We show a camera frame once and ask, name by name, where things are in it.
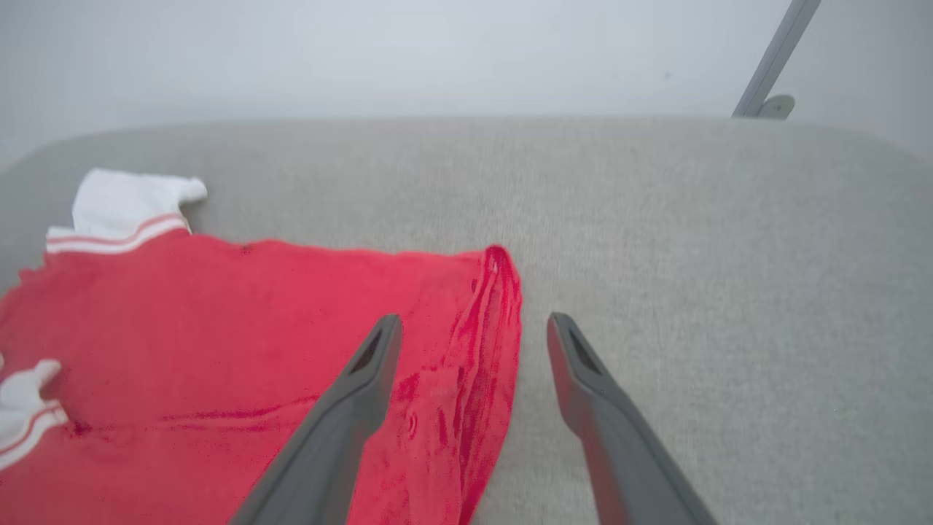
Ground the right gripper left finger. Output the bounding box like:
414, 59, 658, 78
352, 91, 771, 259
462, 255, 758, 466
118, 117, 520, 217
230, 314, 403, 525

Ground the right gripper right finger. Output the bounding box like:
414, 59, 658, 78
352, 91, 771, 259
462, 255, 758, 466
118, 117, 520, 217
547, 312, 719, 525

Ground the red and white shirt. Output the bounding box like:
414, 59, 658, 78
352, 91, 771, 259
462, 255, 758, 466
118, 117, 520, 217
0, 169, 523, 525

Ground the grey fabric sofa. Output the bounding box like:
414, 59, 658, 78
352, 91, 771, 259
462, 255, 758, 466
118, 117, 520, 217
0, 117, 933, 525

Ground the grey metal pole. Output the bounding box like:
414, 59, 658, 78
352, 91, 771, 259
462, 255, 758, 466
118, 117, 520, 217
733, 0, 822, 117

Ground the grey round pole bracket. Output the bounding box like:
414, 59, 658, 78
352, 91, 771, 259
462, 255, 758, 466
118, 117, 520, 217
758, 94, 796, 120

